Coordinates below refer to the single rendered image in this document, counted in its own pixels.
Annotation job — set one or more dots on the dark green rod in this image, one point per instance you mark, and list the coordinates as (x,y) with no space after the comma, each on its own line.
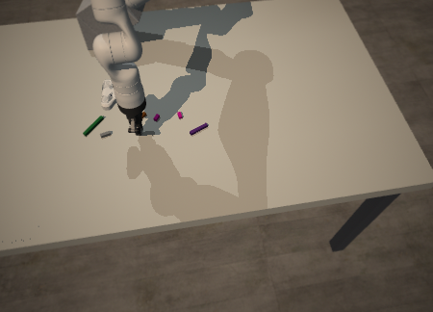
(93,125)

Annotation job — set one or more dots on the grey rod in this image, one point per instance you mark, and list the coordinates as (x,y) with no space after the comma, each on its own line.
(105,134)

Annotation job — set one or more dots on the purple rod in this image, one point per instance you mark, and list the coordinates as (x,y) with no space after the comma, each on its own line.
(199,128)

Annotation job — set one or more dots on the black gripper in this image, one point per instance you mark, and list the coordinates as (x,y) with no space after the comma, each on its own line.
(135,118)

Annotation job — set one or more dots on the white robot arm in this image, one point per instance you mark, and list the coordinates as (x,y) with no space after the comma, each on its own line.
(117,52)

